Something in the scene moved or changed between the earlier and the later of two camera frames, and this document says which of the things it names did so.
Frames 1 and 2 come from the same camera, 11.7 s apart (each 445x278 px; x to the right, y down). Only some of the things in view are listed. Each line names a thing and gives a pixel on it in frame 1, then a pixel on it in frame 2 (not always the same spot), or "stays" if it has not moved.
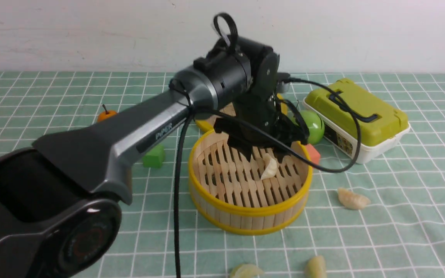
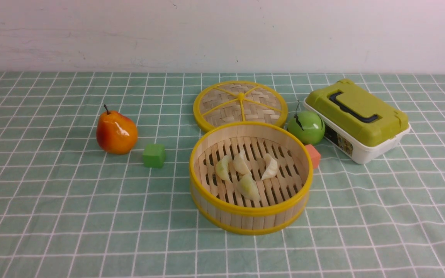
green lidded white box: [381, 125] stays
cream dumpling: [352, 200] → [240, 163]
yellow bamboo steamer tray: [246, 197] stays
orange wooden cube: [314, 156] stays
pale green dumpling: [246, 271] → [222, 168]
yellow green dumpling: [316, 268] → [248, 188]
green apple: [315, 123] stays
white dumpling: [271, 167] stays
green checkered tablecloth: [403, 213] stays
